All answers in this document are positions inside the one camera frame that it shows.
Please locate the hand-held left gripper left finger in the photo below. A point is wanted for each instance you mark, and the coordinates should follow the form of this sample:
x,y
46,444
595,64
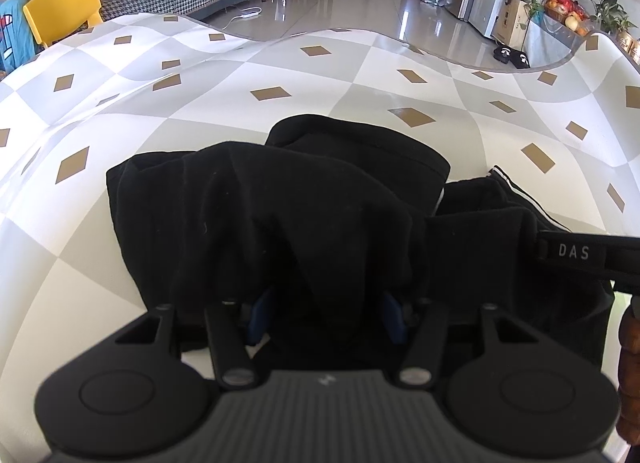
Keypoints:
x,y
260,315

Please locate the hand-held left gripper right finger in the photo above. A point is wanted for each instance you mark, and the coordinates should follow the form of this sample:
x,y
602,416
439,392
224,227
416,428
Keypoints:
x,y
392,318

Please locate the black t-shirt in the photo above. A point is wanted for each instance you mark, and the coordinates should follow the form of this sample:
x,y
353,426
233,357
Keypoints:
x,y
300,203

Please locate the person's right forearm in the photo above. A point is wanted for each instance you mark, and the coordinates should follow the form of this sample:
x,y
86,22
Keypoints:
x,y
630,368

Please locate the black slipper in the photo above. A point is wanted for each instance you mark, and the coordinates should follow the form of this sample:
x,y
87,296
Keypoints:
x,y
521,60
502,55

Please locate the small potted plant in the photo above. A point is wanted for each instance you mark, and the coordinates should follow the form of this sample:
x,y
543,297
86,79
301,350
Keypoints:
x,y
610,13

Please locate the cardboard box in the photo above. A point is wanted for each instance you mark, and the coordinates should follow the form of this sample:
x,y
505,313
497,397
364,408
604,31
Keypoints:
x,y
510,20

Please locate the fruit basket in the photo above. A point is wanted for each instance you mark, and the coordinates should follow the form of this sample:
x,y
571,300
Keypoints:
x,y
567,8

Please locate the checkered tablecloth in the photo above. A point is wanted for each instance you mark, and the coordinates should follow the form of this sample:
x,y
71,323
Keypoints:
x,y
320,73

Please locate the white power strip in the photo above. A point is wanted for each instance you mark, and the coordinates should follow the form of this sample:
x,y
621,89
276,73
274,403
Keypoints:
x,y
252,13

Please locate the yellow plastic chair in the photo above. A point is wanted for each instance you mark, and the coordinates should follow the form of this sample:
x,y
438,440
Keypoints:
x,y
60,8

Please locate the blue cartoon blanket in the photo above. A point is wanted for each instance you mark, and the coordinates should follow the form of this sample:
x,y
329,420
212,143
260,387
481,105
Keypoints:
x,y
12,33

